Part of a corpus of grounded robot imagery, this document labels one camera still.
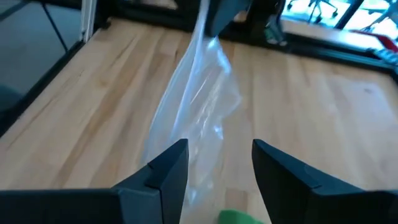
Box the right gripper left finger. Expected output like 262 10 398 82
0 139 190 224

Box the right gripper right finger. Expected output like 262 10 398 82
252 139 398 224

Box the white frame strip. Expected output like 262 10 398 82
80 0 98 43

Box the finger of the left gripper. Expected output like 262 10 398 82
206 0 253 37

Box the dark green mesh sheet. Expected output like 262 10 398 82
217 209 266 224

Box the clear plastic bag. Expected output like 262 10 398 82
141 0 243 224

